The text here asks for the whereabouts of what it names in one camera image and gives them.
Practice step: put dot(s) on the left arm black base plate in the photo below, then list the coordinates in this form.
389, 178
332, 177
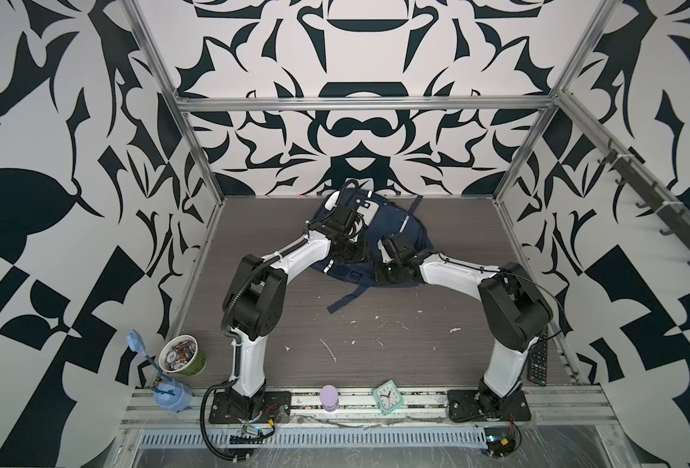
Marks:
231, 407

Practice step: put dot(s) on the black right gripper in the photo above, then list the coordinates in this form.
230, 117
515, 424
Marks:
379, 277

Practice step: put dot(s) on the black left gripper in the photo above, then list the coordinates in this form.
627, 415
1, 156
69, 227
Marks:
360, 254

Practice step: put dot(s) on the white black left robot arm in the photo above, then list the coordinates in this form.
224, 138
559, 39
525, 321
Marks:
255, 300

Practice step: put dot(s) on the small circuit board left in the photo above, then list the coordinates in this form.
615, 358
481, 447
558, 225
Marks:
252, 436

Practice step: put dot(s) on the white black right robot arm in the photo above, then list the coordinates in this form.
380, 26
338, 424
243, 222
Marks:
514, 307

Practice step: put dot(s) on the white slotted cable duct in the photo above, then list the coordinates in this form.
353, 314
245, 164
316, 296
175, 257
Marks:
342, 438

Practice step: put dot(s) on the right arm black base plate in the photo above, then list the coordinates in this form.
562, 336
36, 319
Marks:
484, 405

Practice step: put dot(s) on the teal small alarm clock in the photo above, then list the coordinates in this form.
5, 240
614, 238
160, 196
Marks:
388, 398

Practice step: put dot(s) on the small circuit board right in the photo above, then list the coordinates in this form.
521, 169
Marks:
501, 445

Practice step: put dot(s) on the light blue water bottle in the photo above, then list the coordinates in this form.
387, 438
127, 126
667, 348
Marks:
169, 394

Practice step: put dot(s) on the small circuit board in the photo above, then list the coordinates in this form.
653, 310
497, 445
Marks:
252, 436
501, 445

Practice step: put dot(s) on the black tv remote control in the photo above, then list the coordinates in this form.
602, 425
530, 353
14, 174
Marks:
537, 361

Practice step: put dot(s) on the purple small bottle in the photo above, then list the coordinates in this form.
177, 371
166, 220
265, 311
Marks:
329, 398

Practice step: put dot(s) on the navy blue school backpack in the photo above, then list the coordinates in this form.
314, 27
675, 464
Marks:
383, 218

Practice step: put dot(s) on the green paper cup with items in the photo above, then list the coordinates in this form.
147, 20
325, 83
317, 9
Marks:
183, 356

